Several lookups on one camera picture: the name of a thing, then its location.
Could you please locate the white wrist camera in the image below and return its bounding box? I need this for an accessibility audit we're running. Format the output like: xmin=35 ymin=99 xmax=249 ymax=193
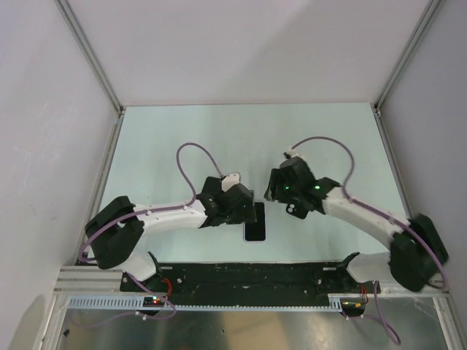
xmin=284 ymin=147 xmax=305 ymax=160
xmin=220 ymin=173 xmax=241 ymax=193

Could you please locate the black smartphone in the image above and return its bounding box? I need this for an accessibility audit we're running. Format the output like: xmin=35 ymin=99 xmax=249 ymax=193
xmin=244 ymin=202 xmax=266 ymax=243

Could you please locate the right aluminium frame post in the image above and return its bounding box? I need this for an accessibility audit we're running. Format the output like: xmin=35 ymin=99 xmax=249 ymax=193
xmin=373 ymin=0 xmax=446 ymax=117

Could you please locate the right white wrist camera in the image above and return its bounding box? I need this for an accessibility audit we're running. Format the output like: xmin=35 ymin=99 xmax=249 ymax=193
xmin=284 ymin=147 xmax=305 ymax=160

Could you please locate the controller board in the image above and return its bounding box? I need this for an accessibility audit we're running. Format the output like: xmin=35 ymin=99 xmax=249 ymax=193
xmin=143 ymin=296 xmax=165 ymax=308
xmin=341 ymin=300 xmax=366 ymax=318

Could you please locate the black phone case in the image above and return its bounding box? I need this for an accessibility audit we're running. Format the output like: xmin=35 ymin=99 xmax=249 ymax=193
xmin=286 ymin=204 xmax=309 ymax=219

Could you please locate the grey slotted cable duct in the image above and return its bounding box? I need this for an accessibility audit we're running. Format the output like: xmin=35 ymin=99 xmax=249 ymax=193
xmin=69 ymin=295 xmax=342 ymax=312

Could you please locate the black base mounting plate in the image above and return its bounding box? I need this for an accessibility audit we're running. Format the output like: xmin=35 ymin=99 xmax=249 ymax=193
xmin=120 ymin=268 xmax=382 ymax=308

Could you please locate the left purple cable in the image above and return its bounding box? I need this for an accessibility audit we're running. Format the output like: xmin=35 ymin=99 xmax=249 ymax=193
xmin=78 ymin=142 xmax=227 ymax=322

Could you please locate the left aluminium frame post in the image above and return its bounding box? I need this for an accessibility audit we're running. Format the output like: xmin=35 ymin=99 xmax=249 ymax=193
xmin=54 ymin=0 xmax=124 ymax=116

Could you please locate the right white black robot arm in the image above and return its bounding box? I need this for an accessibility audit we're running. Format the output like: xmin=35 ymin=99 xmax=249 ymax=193
xmin=264 ymin=156 xmax=449 ymax=292

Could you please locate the right controller board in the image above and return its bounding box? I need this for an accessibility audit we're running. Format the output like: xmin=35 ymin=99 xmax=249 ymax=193
xmin=341 ymin=300 xmax=366 ymax=318

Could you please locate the left controller board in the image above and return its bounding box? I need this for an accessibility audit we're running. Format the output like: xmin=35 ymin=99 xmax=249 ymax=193
xmin=143 ymin=296 xmax=165 ymax=308

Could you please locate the aluminium frame post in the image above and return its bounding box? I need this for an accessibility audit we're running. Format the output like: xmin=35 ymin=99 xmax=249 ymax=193
xmin=54 ymin=0 xmax=124 ymax=116
xmin=373 ymin=0 xmax=446 ymax=117

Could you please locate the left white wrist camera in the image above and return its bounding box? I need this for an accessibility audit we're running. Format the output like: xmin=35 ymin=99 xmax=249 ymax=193
xmin=220 ymin=173 xmax=241 ymax=193

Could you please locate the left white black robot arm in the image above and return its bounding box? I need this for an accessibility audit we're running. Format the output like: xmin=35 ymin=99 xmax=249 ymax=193
xmin=85 ymin=173 xmax=256 ymax=291

